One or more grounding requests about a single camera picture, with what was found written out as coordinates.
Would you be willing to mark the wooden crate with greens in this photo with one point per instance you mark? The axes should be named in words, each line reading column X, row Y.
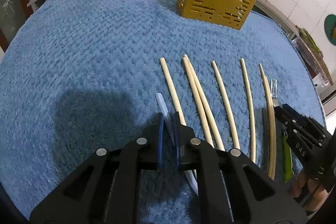
column 317, row 53

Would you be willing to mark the wooden chopstick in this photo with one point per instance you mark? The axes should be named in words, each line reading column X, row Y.
column 210, row 118
column 263, row 76
column 272, row 133
column 172, row 90
column 252, row 126
column 201, row 111
column 227, row 106

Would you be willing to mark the blue fluffy towel mat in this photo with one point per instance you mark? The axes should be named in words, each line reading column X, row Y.
column 83, row 74

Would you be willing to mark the metal fork green handle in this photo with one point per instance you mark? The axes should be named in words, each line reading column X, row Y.
column 288, row 163

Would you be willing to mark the right hand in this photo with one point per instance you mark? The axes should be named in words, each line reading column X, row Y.
column 304, row 185

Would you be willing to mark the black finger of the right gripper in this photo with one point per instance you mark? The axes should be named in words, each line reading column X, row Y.
column 288, row 118

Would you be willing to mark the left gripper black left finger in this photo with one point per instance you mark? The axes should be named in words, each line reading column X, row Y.
column 105, row 187

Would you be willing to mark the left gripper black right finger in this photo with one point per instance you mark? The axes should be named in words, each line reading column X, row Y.
column 231, row 188

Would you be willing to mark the dark glass door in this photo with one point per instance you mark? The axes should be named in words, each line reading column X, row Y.
column 14, row 13

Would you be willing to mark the green round wall board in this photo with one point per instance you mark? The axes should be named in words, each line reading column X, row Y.
column 330, row 28

